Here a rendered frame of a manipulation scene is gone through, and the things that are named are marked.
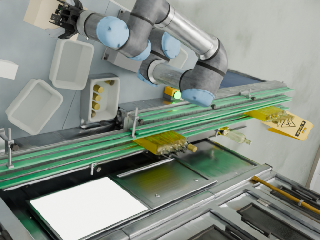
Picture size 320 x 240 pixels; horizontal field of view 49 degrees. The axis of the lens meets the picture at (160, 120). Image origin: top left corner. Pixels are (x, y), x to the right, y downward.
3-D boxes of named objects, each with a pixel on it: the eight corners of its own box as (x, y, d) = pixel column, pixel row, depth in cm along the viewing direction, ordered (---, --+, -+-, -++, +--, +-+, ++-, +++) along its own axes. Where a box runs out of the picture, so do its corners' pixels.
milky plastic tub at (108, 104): (79, 117, 182) (88, 123, 176) (82, 75, 174) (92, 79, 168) (107, 112, 194) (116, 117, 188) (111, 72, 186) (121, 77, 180)
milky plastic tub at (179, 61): (165, 75, 218) (175, 80, 212) (144, 58, 201) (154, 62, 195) (178, 51, 219) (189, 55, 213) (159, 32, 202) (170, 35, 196)
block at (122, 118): (114, 125, 192) (122, 129, 188) (116, 108, 189) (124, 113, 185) (119, 124, 195) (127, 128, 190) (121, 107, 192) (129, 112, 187)
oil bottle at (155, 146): (133, 141, 198) (158, 157, 184) (134, 132, 196) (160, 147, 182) (140, 139, 201) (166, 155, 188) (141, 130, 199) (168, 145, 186)
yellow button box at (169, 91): (162, 96, 221) (171, 100, 216) (164, 85, 219) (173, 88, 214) (170, 95, 226) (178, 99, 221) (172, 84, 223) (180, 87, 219)
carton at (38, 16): (35, -15, 113) (46, -13, 108) (75, 5, 125) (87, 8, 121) (23, 20, 115) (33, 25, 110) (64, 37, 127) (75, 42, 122)
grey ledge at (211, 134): (149, 145, 224) (162, 153, 217) (151, 133, 221) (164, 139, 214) (235, 122, 289) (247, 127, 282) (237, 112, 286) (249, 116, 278)
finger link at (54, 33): (36, 29, 113) (53, 18, 108) (52, 35, 118) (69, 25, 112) (36, 38, 113) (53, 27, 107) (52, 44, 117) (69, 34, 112)
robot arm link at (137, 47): (162, 31, 105) (137, 15, 96) (146, 66, 106) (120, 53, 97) (145, 26, 110) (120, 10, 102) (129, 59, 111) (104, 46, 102)
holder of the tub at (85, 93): (78, 126, 184) (86, 131, 179) (82, 75, 174) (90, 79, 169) (105, 121, 196) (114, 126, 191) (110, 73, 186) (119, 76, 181)
